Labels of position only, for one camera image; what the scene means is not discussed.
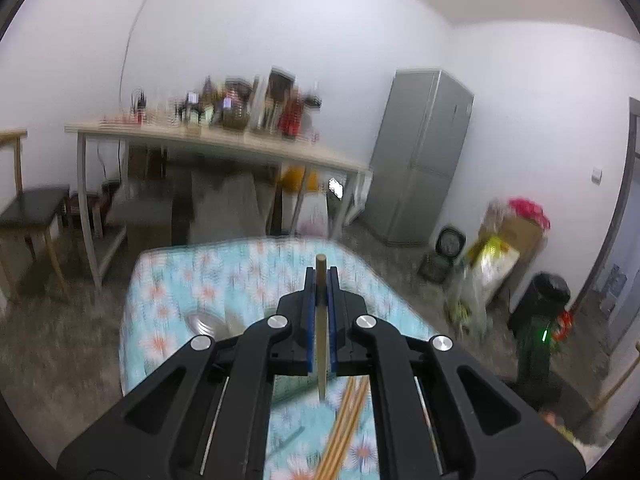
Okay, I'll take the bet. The wooden chopstick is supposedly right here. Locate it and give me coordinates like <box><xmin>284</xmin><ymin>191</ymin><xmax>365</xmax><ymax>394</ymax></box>
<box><xmin>316</xmin><ymin>376</ymin><xmax>369</xmax><ymax>479</ymax></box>
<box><xmin>314</xmin><ymin>254</ymin><xmax>329</xmax><ymax>401</ymax></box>
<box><xmin>314</xmin><ymin>377</ymin><xmax>357</xmax><ymax>480</ymax></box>

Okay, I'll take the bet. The metal spoon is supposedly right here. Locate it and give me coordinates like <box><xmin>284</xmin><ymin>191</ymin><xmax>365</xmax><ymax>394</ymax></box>
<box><xmin>186</xmin><ymin>310</ymin><xmax>247</xmax><ymax>341</ymax></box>

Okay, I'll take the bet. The black rice cooker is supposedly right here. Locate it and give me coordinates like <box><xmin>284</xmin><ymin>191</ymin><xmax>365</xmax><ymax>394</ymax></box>
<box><xmin>418</xmin><ymin>226</ymin><xmax>466</xmax><ymax>285</ymax></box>

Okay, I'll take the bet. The yellow plastic bag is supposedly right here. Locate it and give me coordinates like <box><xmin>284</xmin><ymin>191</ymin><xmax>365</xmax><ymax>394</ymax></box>
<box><xmin>279</xmin><ymin>166</ymin><xmax>320</xmax><ymax>193</ymax></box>

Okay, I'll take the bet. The floral blue tablecloth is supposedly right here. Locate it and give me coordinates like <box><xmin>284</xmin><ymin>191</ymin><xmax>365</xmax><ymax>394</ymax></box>
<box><xmin>119</xmin><ymin>238</ymin><xmax>435</xmax><ymax>479</ymax></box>

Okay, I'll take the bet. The grey long desk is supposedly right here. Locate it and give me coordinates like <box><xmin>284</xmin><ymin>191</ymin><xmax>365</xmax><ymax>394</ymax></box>
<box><xmin>64</xmin><ymin>120</ymin><xmax>369</xmax><ymax>289</ymax></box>

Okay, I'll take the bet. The cardboard box with bags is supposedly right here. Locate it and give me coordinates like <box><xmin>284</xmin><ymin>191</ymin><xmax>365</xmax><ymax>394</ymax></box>
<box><xmin>445</xmin><ymin>197</ymin><xmax>551</xmax><ymax>330</ymax></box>

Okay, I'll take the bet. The red soda bottle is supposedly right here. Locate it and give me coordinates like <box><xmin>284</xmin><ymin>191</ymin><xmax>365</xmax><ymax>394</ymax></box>
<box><xmin>278</xmin><ymin>89</ymin><xmax>304</xmax><ymax>138</ymax></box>

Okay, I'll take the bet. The black trash bin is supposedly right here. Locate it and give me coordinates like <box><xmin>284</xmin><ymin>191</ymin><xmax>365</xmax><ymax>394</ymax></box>
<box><xmin>508</xmin><ymin>272</ymin><xmax>570</xmax><ymax>410</ymax></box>

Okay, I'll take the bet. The grey refrigerator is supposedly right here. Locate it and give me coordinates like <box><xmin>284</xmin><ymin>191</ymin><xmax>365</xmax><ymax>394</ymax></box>
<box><xmin>361</xmin><ymin>70</ymin><xmax>474</xmax><ymax>245</ymax></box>

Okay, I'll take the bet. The wooden chair black seat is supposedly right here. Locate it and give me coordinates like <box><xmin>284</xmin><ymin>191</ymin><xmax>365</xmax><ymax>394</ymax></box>
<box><xmin>1</xmin><ymin>129</ymin><xmax>70</xmax><ymax>299</ymax></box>

